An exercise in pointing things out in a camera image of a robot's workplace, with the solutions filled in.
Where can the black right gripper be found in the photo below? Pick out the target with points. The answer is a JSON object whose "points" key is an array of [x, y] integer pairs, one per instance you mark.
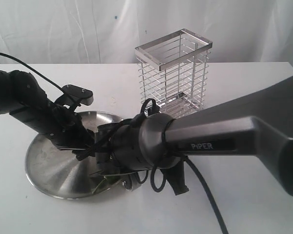
{"points": [[124, 155]]}

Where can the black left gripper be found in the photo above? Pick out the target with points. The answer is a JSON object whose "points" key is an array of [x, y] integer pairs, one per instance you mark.
{"points": [[65, 130]]}

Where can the black handled knife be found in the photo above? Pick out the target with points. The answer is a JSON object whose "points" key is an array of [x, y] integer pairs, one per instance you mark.
{"points": [[102, 173]]}

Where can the green chili pepper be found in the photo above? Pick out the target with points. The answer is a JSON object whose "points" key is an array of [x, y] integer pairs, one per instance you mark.
{"points": [[104, 183]]}

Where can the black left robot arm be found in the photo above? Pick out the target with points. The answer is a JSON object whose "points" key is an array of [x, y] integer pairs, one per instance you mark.
{"points": [[23, 99]]}

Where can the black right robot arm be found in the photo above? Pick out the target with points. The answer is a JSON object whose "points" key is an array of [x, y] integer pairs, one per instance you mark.
{"points": [[259, 124]]}

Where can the round steel plate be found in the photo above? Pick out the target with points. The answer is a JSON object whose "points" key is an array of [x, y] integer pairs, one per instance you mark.
{"points": [[58, 173]]}

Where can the white backdrop curtain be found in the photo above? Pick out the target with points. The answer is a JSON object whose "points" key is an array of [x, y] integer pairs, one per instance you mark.
{"points": [[107, 31]]}

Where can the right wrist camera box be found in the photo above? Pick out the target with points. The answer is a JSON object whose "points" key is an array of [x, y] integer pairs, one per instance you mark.
{"points": [[130, 182]]}

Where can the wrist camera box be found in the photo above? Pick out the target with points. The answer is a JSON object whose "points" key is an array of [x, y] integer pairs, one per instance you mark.
{"points": [[130, 182], [79, 94]]}

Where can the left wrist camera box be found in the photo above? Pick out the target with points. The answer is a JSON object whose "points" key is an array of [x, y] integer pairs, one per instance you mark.
{"points": [[79, 94]]}

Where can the chrome wire utensil holder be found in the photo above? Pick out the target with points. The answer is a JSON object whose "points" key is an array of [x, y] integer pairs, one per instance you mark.
{"points": [[173, 71]]}

